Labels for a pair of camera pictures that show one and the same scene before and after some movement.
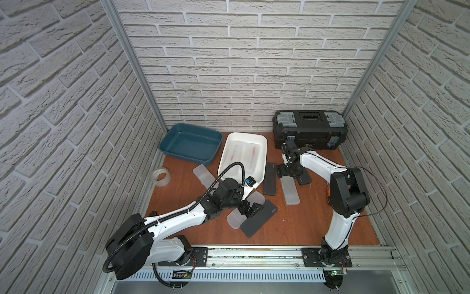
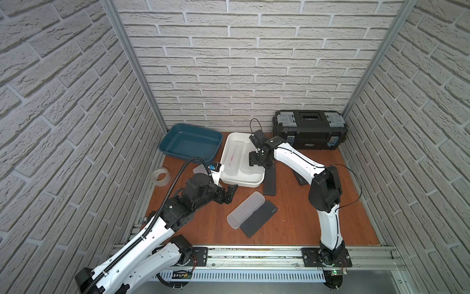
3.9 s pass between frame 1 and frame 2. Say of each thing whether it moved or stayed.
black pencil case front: stayed
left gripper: moved
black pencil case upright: stayed
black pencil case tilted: stayed
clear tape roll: stayed
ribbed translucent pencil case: stayed
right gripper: moved
